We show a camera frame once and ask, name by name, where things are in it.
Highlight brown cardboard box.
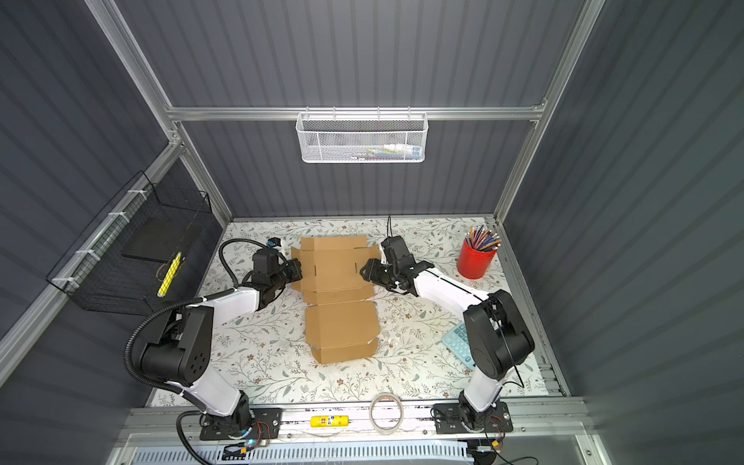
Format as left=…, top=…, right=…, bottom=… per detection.
left=292, top=236, right=381, bottom=364

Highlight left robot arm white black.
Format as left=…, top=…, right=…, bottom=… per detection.
left=123, top=238, right=302, bottom=427

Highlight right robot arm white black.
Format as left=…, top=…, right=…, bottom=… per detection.
left=360, top=236, right=536, bottom=414

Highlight red metal pencil cup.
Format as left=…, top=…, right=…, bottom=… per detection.
left=456, top=239, right=497, bottom=280

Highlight bundle of coloured pencils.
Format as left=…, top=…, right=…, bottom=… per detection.
left=465, top=226, right=502, bottom=253

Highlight teal calculator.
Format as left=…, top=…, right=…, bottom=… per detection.
left=442, top=324, right=475, bottom=369

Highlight yellow striped tool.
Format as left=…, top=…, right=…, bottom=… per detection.
left=156, top=252, right=183, bottom=298

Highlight black foam pad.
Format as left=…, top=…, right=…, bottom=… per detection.
left=121, top=218, right=202, bottom=264

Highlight markers in white basket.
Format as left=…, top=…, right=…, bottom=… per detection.
left=349, top=143, right=424, bottom=162

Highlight clear tape roll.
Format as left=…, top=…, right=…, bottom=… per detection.
left=368, top=393, right=404, bottom=435

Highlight yellow spirit level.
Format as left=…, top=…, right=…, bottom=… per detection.
left=311, top=416, right=350, bottom=428

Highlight black wire mesh basket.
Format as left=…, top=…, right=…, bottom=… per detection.
left=46, top=172, right=216, bottom=316

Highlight black corrugated cable hose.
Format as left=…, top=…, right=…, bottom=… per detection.
left=123, top=236, right=274, bottom=465

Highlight white wire mesh basket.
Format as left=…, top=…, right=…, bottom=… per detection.
left=296, top=112, right=429, bottom=164

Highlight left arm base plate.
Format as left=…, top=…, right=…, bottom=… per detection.
left=199, top=408, right=284, bottom=441

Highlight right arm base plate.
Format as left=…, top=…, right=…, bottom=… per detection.
left=430, top=401, right=513, bottom=435

